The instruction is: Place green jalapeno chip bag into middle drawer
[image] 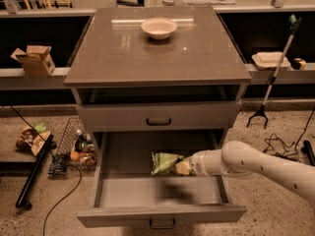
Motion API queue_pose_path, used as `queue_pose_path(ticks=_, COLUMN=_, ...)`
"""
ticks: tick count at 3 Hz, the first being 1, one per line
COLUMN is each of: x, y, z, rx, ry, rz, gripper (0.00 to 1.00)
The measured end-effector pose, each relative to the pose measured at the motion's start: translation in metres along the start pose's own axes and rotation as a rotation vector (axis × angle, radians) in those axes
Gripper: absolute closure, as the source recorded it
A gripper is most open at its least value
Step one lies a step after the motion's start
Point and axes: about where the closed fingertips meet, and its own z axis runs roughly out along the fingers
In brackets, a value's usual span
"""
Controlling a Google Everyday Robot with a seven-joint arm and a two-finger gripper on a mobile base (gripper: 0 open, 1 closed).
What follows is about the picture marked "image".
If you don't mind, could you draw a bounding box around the snack bags pile left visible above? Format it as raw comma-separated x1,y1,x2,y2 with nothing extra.
16,123,51,156

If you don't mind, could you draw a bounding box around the grey drawer cabinet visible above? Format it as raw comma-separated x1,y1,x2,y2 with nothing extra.
63,6,253,230

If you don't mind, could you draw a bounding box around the black pole on floor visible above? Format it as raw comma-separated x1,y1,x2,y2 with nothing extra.
15,135,53,210

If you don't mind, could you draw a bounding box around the white paper bowl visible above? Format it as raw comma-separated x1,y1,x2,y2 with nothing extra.
141,18,177,40

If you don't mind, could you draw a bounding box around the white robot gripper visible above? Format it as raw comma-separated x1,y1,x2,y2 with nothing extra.
172,149,225,176

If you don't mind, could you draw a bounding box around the black pole right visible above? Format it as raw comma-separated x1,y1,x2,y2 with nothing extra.
301,140,315,166

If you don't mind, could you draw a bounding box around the yellow tape measure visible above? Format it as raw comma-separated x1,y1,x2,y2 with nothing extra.
291,58,306,70

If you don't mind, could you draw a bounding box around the black power cable left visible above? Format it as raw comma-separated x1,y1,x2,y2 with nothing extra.
9,104,83,236

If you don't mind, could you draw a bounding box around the grabber reacher tool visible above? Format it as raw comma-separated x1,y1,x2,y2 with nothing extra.
246,14,301,128

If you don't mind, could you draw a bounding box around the orange fruit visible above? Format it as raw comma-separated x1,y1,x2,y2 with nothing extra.
70,151,80,161

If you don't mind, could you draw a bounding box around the blue snack bag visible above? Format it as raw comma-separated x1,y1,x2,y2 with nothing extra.
47,158,67,176

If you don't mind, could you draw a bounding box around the brown cardboard box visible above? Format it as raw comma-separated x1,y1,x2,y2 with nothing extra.
11,45,55,78

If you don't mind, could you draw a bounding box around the closed grey top drawer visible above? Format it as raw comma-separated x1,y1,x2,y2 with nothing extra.
77,102,240,132

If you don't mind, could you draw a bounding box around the green jalapeno chip bag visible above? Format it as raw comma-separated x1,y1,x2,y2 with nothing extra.
152,152,184,175

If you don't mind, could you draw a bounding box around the open grey middle drawer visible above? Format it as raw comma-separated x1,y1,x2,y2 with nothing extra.
77,130,246,229

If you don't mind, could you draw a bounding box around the white takeout container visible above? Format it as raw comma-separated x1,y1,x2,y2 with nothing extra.
252,51,283,70

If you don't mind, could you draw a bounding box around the black power adapter with cable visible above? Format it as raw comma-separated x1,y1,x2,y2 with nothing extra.
263,111,314,162

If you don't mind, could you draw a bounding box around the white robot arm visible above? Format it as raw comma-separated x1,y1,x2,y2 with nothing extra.
174,141,315,203

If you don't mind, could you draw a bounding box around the wire mesh basket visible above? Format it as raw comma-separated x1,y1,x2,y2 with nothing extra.
56,117,97,171

